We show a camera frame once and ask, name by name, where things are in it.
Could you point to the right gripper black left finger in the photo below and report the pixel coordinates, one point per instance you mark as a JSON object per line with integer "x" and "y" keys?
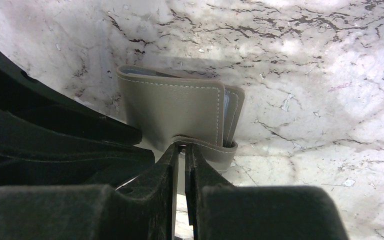
{"x": 143, "y": 209}

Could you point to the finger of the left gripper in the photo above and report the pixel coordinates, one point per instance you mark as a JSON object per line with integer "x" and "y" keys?
{"x": 35, "y": 156}

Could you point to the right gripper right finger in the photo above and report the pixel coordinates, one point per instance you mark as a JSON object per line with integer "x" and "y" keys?
{"x": 219, "y": 210}

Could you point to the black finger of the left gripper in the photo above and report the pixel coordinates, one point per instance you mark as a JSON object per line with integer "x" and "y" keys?
{"x": 34, "y": 102}

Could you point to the grey card holder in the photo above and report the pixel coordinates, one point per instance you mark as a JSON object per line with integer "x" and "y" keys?
{"x": 167, "y": 108}

